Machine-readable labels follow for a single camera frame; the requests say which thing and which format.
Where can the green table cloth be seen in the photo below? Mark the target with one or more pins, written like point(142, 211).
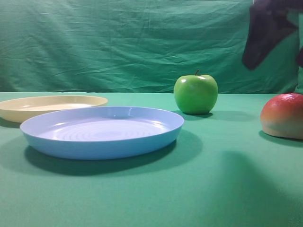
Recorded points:
point(223, 171)

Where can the right gripper purple finger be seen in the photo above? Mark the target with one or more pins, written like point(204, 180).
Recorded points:
point(269, 26)
point(299, 58)

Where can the green apple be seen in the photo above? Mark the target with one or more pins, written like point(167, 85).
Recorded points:
point(195, 94)

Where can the round orange yellow bread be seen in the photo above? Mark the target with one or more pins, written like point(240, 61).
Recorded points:
point(282, 116)

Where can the blue plastic plate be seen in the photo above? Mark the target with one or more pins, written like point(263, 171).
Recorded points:
point(101, 133)

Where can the yellow plastic plate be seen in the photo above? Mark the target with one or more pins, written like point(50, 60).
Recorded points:
point(20, 109)

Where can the green backdrop cloth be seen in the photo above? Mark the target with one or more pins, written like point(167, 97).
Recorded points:
point(136, 46)

